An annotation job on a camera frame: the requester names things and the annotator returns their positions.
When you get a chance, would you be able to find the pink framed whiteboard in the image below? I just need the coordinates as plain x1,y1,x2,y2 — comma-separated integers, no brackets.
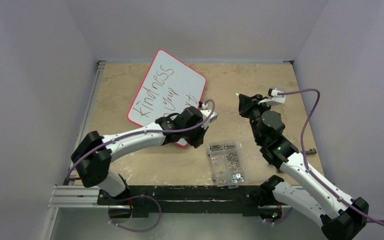
127,48,208,148

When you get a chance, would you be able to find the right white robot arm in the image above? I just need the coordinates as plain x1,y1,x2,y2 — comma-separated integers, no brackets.
237,93,369,240

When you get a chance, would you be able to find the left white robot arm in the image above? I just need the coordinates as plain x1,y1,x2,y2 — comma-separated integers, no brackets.
69,106,218,205

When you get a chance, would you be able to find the clear plastic screw box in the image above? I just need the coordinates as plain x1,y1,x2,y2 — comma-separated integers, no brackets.
206,136,272,190

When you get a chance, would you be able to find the black metal clamp tool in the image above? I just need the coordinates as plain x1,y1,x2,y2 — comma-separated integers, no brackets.
276,148,318,173

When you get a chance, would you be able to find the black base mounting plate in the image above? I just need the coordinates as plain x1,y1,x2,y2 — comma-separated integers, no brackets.
97,185,290,221

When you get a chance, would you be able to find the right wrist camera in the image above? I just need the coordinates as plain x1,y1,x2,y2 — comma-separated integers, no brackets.
258,87,286,107

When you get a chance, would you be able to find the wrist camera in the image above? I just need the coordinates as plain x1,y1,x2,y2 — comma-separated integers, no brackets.
258,87,286,107
198,102,218,124

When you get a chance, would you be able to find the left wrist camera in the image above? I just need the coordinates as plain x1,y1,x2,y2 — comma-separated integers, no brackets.
198,102,218,124

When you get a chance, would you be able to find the aluminium frame rail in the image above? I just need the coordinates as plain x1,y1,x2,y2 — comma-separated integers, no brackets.
39,60,107,240

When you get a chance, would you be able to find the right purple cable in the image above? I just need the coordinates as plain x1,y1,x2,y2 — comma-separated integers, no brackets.
263,88,384,230

